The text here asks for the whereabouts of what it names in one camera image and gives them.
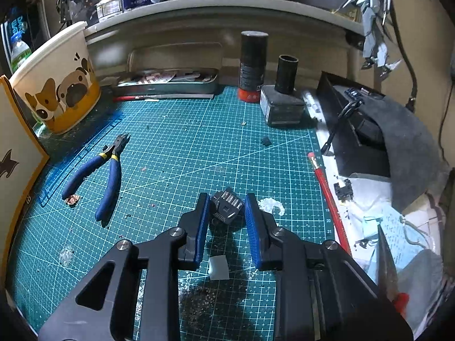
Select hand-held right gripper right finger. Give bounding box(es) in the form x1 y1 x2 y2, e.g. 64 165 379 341
245 192 415 341

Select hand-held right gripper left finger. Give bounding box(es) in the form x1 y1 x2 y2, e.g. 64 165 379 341
37 192 210 341

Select small black model part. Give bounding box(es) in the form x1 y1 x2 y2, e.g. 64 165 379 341
210 189 245 225

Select brown cardboard box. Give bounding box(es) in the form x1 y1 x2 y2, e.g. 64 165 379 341
0 74 51 256

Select white tape piece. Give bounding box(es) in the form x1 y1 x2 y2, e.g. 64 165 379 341
208 255 230 280

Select red pencil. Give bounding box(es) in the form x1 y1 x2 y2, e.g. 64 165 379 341
307 151 353 257

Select green cutting mat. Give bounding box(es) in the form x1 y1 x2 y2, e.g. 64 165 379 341
7 85 356 341

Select small black white part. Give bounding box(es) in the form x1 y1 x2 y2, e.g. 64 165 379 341
334 179 355 201

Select black open box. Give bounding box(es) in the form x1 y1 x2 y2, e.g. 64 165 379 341
315 71 395 178

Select square bottle black cap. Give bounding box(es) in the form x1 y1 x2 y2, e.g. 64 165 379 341
259 54 307 128

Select red black paint brush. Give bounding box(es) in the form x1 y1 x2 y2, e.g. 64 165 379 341
114 92 216 102

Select white papers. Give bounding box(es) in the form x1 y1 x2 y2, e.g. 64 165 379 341
316 128 448 327

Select white plastic tube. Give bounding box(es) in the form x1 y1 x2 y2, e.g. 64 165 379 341
302 90 321 115

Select black spray can red base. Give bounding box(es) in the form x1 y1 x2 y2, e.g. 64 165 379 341
237 31 269 104

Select grey cloth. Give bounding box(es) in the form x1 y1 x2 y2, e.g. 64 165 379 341
355 94 442 214

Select grey metal tin box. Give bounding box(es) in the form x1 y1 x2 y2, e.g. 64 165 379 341
114 41 224 97

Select dog print paper bucket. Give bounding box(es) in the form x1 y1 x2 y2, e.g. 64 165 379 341
9 20 102 136

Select white desk riser shelf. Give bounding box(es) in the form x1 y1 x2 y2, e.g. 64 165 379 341
83 0 367 49

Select green tea plastic bottle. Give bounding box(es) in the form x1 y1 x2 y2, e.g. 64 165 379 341
9 36 33 75

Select white winged robot model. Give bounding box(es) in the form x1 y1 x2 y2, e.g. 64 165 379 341
338 0 433 77

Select black computer case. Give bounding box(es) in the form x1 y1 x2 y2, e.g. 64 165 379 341
0 0 52 65

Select blue handled nippers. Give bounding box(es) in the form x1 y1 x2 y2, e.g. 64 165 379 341
61 133 131 223

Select black strap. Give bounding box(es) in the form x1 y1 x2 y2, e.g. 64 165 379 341
321 100 364 154

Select red handled scissors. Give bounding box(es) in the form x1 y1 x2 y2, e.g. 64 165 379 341
375 224 410 319

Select black monitor cable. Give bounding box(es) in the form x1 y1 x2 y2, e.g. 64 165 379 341
439 83 455 171

